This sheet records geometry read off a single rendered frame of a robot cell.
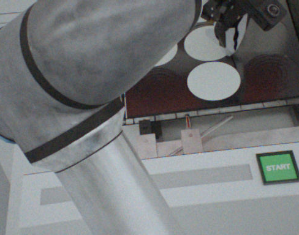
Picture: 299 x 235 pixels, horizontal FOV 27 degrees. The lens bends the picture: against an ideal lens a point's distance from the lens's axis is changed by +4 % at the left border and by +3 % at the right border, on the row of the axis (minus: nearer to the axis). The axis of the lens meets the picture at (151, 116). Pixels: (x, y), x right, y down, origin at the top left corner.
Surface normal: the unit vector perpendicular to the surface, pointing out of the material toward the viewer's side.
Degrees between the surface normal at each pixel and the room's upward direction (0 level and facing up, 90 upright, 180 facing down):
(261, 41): 0
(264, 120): 0
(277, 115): 0
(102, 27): 41
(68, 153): 91
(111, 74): 86
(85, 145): 89
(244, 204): 90
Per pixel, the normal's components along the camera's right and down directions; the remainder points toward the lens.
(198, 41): -0.10, -0.64
